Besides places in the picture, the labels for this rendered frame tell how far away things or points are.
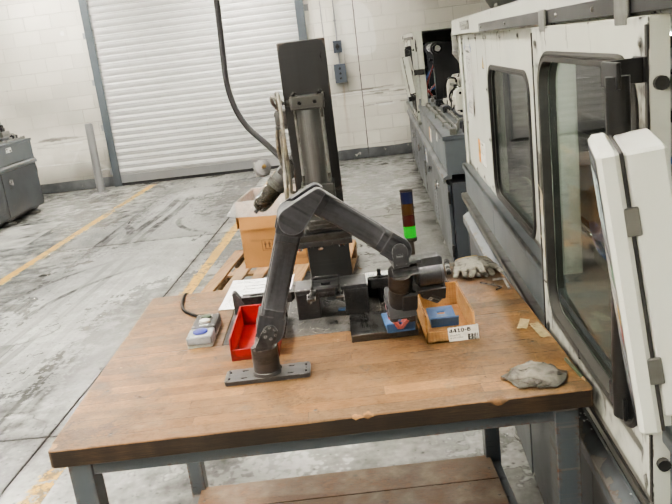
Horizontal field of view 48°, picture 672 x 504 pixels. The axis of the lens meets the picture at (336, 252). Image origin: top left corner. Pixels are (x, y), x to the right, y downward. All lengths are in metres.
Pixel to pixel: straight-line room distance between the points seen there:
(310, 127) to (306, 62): 0.19
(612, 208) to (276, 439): 0.88
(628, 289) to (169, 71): 10.76
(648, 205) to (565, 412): 0.75
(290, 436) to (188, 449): 0.21
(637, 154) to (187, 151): 10.78
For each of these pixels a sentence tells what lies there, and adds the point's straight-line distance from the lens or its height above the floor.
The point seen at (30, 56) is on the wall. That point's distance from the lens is 12.28.
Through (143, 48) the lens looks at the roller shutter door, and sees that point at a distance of 11.63.
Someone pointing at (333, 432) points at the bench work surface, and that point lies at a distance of 1.57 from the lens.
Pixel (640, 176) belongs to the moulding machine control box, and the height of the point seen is 1.43.
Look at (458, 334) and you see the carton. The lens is 1.85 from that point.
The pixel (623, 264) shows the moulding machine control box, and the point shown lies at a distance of 0.99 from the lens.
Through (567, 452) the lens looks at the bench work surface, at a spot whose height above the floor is 0.75.
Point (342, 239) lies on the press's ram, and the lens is 2.04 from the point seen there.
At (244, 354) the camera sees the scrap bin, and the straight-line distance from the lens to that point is 1.89.
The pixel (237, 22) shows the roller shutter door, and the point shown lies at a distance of 11.31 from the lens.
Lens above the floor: 1.62
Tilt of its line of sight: 15 degrees down
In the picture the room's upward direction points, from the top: 7 degrees counter-clockwise
